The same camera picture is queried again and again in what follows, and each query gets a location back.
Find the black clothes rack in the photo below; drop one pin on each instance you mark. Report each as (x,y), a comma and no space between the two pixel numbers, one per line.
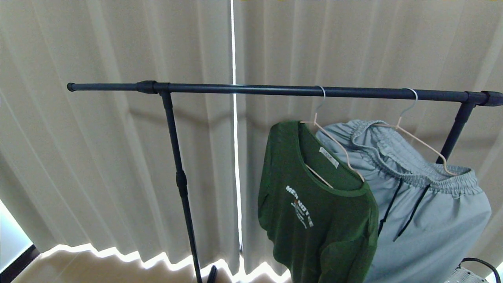
(275,90)

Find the green short-sleeved shirt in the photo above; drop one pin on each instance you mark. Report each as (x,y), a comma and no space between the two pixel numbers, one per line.
(322,228)

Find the white laundry basket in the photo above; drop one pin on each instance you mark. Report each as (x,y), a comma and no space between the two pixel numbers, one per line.
(467,275)

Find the pale grey garment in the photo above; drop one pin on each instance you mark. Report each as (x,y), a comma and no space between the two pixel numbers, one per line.
(428,224)

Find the pink clothes hanger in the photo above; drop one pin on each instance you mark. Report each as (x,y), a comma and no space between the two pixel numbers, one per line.
(416,137)
(334,141)

